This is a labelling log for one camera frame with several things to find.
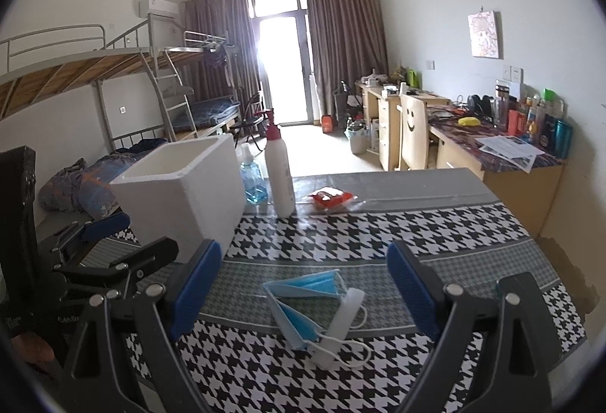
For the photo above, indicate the white light switch panel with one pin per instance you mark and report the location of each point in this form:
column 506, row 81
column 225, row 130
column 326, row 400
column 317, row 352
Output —
column 512, row 73

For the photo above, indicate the grey metal bunk bed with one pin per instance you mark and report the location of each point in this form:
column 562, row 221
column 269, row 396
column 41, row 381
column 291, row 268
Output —
column 189, row 50
column 71, row 67

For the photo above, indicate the green bag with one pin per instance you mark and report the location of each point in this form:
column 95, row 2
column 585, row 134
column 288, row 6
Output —
column 412, row 78

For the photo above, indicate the white bucket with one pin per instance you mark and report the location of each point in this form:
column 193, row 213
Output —
column 358, row 143

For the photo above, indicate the blue plaid bedding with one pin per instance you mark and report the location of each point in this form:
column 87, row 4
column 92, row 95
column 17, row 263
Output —
column 208, row 110

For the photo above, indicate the white foam box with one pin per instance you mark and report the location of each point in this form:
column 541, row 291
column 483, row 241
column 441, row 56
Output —
column 180, row 200

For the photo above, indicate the hanging dark clothes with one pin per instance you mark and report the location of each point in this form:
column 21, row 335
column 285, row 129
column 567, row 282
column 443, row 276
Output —
column 220, row 58

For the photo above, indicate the blue orange star quilt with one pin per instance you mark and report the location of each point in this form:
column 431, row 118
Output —
column 90, row 185

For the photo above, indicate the yellow desk object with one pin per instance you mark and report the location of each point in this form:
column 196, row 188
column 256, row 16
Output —
column 468, row 121

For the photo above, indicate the orange bag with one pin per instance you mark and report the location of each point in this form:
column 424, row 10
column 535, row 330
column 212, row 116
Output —
column 328, row 124

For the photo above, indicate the grey towel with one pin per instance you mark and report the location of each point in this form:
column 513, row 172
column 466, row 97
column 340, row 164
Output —
column 175, row 91

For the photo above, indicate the glass balcony door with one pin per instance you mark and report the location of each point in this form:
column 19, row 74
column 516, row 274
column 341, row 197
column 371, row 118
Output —
column 284, row 62

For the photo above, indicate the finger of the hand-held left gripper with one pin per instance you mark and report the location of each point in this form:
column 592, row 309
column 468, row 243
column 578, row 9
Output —
column 151, row 252
column 106, row 226

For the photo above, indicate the cluster of toiletry bottles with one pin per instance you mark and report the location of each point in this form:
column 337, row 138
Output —
column 544, row 129

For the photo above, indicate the pink cartoon wall poster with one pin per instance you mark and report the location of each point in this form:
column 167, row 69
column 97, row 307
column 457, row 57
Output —
column 485, row 34

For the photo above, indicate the black folding chair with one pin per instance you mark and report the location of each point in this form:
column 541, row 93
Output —
column 251, row 119

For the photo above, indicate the white face mask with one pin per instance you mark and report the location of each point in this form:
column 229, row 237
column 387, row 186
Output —
column 343, row 313

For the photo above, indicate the wooden chair smiley face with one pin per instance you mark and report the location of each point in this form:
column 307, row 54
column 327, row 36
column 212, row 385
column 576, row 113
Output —
column 416, row 129

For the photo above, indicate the clear bottle blue liquid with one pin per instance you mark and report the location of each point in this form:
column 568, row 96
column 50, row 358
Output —
column 253, row 185

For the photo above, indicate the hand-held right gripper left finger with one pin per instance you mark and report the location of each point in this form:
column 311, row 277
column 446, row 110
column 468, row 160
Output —
column 194, row 285

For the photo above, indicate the wooden desk with drawers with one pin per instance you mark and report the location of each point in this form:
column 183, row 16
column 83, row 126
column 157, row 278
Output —
column 386, row 129

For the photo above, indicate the white spray bottle red top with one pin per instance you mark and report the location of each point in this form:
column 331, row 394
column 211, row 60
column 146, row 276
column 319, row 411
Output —
column 279, row 176

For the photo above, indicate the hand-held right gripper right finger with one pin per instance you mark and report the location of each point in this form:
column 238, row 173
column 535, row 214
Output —
column 412, row 280

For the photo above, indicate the person's left hand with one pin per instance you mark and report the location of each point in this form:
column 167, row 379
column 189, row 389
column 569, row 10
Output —
column 33, row 346

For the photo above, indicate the wooden desk patterned top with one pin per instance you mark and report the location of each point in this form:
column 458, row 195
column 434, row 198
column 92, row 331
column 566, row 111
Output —
column 511, row 195

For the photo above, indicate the blue face mask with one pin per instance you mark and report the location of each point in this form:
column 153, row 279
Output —
column 303, row 287

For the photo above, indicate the red snack packet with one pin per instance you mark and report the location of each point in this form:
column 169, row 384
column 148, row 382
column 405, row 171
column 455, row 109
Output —
column 331, row 197

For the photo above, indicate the printed papers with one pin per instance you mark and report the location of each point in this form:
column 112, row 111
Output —
column 509, row 147

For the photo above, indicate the houndstooth tablecloth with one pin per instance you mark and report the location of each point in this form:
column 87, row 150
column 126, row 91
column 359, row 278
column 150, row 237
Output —
column 378, row 223

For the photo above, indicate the white air conditioner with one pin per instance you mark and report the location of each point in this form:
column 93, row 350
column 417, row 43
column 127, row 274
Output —
column 158, row 7

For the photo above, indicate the brown curtain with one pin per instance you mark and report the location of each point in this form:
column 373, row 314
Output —
column 208, row 20
column 345, row 39

